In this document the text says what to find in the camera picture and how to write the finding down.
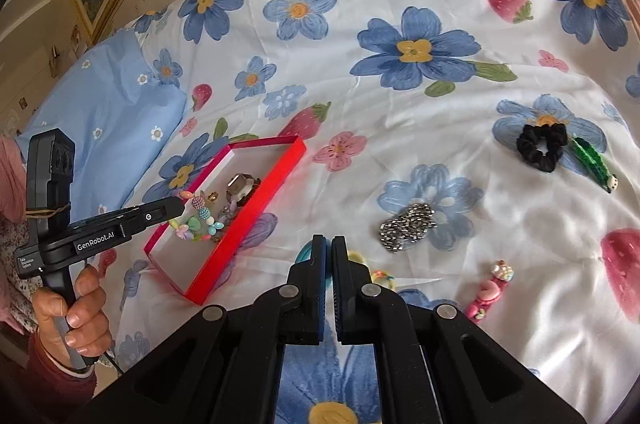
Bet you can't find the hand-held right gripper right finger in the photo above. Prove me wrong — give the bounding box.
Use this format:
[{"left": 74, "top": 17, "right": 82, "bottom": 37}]
[{"left": 331, "top": 235, "right": 588, "bottom": 424}]

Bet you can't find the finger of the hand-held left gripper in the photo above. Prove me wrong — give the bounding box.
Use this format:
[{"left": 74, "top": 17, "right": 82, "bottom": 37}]
[{"left": 121, "top": 196, "right": 188, "bottom": 239}]

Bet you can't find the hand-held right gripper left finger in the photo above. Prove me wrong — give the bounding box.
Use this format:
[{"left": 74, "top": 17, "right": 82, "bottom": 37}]
[{"left": 82, "top": 234, "right": 331, "bottom": 424}]

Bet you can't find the mint green hair tie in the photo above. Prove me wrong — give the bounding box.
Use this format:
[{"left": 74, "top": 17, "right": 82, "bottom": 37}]
[{"left": 185, "top": 214, "right": 213, "bottom": 239}]

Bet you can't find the colourful bead bracelet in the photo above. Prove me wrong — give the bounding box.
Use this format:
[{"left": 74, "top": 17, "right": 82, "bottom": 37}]
[{"left": 170, "top": 190, "right": 228, "bottom": 244}]

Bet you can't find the purple hair accessory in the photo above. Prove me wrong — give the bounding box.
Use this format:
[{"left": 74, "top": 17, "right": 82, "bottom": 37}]
[{"left": 217, "top": 199, "right": 241, "bottom": 225}]

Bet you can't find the red shallow cardboard box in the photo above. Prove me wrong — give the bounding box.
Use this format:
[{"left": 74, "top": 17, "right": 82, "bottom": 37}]
[{"left": 143, "top": 135, "right": 307, "bottom": 306}]

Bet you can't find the person's left forearm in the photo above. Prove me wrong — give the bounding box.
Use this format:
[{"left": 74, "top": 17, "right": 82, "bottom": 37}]
[{"left": 0, "top": 329, "right": 131, "bottom": 424}]

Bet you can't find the person's left hand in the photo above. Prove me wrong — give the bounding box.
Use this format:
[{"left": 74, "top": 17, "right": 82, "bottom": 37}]
[{"left": 32, "top": 264, "right": 114, "bottom": 370}]

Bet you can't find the person's pink floral clothing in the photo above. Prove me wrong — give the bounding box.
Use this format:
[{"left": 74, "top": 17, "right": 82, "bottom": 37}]
[{"left": 0, "top": 134, "right": 46, "bottom": 335}]

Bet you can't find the light blue flowered pillow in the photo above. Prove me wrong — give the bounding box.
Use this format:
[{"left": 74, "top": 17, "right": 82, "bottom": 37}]
[{"left": 15, "top": 36, "right": 188, "bottom": 230}]

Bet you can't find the floral strawberry print bedsheet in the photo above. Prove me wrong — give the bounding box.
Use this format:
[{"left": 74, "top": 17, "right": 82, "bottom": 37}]
[{"left": 95, "top": 0, "right": 640, "bottom": 424}]

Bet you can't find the black scrunchie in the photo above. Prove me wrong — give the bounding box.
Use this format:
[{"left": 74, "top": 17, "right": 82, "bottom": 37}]
[{"left": 516, "top": 122, "right": 569, "bottom": 174}]

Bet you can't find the green hair clip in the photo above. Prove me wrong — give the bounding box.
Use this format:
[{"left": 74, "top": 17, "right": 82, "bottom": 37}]
[{"left": 570, "top": 135, "right": 619, "bottom": 195}]

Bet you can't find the yellow ring charm bracelet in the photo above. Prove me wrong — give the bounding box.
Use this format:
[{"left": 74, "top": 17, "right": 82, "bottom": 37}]
[{"left": 370, "top": 269, "right": 401, "bottom": 292}]

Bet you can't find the silver chain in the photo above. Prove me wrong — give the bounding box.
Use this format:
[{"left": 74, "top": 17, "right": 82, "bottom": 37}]
[{"left": 378, "top": 202, "right": 437, "bottom": 255}]

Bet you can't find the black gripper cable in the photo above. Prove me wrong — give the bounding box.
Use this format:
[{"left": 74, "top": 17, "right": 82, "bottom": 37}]
[{"left": 102, "top": 351, "right": 124, "bottom": 376}]

